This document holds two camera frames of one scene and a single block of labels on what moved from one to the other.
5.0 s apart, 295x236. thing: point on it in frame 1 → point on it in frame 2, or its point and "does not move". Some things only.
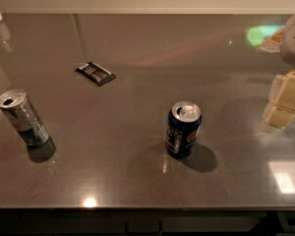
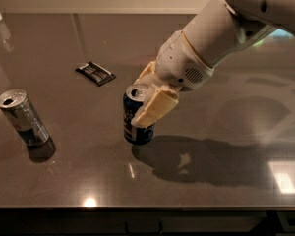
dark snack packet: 96,74 does not move
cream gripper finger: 274,91 → 147,76
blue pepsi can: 183,129 → 134,96
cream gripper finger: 288,98 → 156,105
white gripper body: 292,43 → 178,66
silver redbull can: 16,107 does not move
